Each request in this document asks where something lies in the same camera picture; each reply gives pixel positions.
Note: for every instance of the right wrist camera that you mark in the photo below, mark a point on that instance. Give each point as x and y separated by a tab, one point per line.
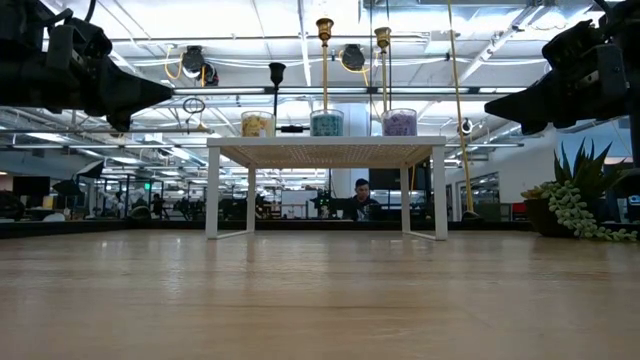
570	47

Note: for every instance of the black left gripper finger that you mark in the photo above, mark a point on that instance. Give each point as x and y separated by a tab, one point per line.
135	97

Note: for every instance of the black candlestick holder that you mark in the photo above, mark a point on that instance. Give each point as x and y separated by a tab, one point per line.
277	72

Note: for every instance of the purple candle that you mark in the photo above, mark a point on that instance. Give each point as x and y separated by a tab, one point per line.
399	125

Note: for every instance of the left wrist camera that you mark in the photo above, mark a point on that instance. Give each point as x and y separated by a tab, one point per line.
82	40

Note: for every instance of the blue candle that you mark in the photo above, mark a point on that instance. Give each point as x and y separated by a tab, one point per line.
326	125

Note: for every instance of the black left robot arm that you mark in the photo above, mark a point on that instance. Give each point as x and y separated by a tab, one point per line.
20	22

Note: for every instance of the green succulent plant in pot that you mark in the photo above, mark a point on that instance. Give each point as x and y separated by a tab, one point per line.
570	205

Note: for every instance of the yellow candle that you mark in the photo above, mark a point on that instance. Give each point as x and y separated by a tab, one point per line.
257	125

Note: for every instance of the black aluminium rig frame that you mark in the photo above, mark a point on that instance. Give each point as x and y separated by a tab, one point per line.
100	227

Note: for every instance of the person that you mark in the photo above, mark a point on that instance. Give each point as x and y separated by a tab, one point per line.
361	192

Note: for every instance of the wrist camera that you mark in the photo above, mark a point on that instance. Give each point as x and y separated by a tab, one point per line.
82	40
570	47

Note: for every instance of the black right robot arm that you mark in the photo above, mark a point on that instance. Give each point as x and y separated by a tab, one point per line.
631	30

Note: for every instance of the white perforated metal shelf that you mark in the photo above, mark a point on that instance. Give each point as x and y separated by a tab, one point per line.
325	141

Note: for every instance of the black monitor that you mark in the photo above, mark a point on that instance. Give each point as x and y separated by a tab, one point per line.
384	179

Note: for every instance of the tall gold candlestick holder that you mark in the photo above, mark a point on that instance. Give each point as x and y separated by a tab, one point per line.
383	37
324	30

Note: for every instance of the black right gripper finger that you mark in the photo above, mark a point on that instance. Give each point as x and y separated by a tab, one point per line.
530	107

